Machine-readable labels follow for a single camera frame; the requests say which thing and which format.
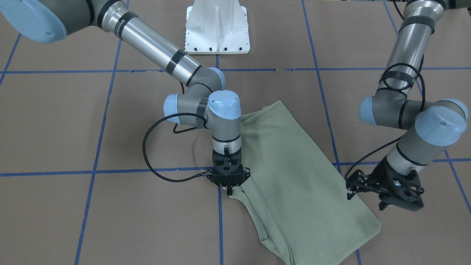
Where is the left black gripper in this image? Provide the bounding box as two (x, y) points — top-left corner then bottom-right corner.
(346, 158), (424, 212)

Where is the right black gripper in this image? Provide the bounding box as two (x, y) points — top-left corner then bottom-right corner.
(207, 149), (251, 196)

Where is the olive green long-sleeve shirt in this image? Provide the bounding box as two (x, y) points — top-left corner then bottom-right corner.
(231, 101), (381, 265)

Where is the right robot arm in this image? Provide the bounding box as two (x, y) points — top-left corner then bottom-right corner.
(0, 0), (251, 196)

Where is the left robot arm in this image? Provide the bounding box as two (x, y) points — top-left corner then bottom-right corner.
(345, 0), (470, 211)

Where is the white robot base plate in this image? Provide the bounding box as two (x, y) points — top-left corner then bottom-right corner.
(184, 0), (251, 55)

